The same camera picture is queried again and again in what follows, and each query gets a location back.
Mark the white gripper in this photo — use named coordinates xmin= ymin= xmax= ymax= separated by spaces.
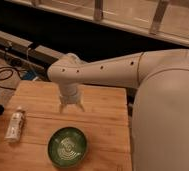
xmin=59 ymin=94 xmax=85 ymax=113

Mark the small white plastic bottle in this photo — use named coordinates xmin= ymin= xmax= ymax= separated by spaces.
xmin=5 ymin=106 xmax=25 ymax=142

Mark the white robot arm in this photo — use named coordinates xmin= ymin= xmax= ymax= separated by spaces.
xmin=47 ymin=49 xmax=189 ymax=171

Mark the green ceramic bowl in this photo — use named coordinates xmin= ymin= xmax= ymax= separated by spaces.
xmin=47 ymin=127 xmax=88 ymax=169

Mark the blue object on floor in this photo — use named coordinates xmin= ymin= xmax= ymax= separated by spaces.
xmin=21 ymin=70 xmax=36 ymax=80

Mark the black coiled cable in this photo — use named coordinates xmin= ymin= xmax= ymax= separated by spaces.
xmin=0 ymin=66 xmax=24 ymax=90

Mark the window frame with posts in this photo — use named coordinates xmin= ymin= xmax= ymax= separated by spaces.
xmin=7 ymin=0 xmax=189 ymax=47

